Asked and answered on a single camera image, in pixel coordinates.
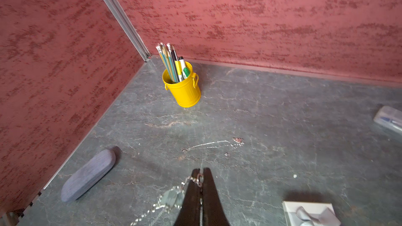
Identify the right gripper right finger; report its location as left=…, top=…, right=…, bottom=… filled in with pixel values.
left=202, top=168, right=230, bottom=226

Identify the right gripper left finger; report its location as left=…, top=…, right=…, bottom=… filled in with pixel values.
left=173, top=168, right=202, bottom=226

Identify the silver chain necklace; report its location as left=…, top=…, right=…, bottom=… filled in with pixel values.
left=181, top=136, right=245, bottom=158
left=130, top=175, right=204, bottom=226

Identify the purple glasses case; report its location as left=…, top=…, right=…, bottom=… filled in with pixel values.
left=61, top=149, right=116, bottom=203

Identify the yellow pencil cup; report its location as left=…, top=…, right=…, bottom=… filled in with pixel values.
left=162, top=62, right=201, bottom=108

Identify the bundle of coloured pencils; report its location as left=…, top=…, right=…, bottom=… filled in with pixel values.
left=156, top=43, right=191, bottom=84

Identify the clear plastic pencil case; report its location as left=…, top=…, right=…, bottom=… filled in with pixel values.
left=373, top=106, right=402, bottom=135

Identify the left aluminium corner post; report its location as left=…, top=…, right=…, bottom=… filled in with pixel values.
left=103, top=0, right=152, bottom=62

